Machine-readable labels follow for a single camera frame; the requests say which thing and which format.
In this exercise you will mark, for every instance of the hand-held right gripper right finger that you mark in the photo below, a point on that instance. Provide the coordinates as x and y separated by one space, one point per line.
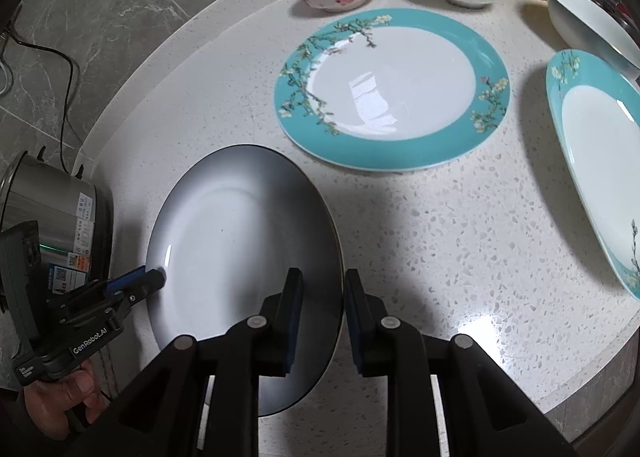
357 324

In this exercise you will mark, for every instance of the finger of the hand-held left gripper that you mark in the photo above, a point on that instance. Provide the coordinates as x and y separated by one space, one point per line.
127 279
150 282

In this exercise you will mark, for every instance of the large white bowl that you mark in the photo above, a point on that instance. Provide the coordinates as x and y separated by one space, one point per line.
585 22

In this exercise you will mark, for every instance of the teal floral rim plate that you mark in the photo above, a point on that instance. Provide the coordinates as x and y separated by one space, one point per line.
390 87
600 147

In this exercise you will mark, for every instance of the person's left hand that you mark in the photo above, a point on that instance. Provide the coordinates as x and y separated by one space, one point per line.
55 402

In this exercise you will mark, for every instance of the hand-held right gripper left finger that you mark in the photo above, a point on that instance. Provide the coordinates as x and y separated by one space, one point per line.
292 324

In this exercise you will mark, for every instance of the grey plate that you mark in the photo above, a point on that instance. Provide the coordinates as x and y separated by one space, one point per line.
235 237

